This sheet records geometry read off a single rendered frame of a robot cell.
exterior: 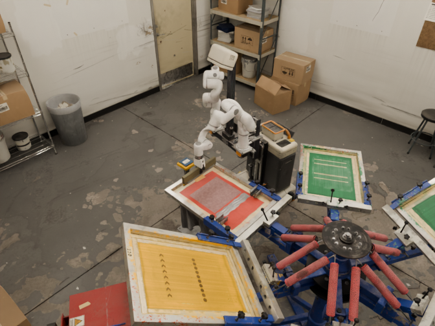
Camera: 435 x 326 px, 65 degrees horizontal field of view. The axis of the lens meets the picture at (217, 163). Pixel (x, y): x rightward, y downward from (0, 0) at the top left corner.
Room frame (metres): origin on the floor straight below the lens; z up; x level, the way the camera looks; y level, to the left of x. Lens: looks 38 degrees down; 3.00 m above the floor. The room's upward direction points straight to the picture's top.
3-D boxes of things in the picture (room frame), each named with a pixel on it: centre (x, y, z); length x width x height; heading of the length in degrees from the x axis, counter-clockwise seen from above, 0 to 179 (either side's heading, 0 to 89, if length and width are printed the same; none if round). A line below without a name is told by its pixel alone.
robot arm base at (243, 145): (2.59, -0.24, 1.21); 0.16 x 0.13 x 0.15; 126
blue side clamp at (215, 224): (1.73, -0.02, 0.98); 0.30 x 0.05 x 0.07; 47
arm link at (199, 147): (2.29, 0.12, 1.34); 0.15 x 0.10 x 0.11; 128
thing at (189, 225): (1.99, 0.15, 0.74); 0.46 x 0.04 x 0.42; 47
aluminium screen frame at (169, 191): (2.10, -0.03, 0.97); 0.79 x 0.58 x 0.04; 47
